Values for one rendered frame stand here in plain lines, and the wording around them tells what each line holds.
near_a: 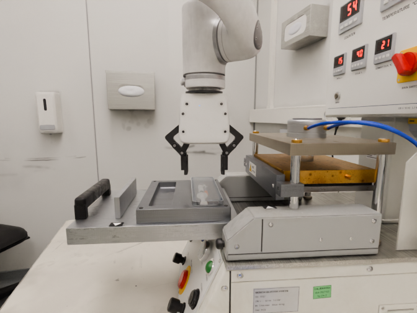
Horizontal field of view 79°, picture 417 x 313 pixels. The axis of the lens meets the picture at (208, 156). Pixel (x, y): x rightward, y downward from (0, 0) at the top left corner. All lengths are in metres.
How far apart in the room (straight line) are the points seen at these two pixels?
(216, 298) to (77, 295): 0.37
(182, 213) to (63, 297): 0.38
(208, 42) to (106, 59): 1.51
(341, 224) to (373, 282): 0.11
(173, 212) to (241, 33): 0.32
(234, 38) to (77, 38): 1.64
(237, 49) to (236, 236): 0.31
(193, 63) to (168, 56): 1.47
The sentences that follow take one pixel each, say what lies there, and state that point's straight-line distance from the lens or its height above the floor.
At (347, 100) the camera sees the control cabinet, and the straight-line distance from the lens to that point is 0.70.
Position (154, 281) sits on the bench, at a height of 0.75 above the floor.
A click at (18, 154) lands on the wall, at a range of 2.08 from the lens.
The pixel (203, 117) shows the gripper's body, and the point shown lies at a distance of 0.50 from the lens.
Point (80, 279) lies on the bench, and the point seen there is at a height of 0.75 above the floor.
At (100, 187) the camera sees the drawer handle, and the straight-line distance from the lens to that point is 0.58.
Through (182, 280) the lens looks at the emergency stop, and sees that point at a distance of 0.61.
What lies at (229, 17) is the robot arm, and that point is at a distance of 0.44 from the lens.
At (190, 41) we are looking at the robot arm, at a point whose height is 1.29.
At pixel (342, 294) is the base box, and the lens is 0.51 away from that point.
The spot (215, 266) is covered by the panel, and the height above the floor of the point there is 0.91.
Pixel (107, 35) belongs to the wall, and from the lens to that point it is 1.99.
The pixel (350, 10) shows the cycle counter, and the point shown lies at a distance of 0.74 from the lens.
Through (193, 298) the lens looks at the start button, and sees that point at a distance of 0.50.
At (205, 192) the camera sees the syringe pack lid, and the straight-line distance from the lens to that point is 0.50.
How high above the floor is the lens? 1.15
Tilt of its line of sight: 9 degrees down
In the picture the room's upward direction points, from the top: straight up
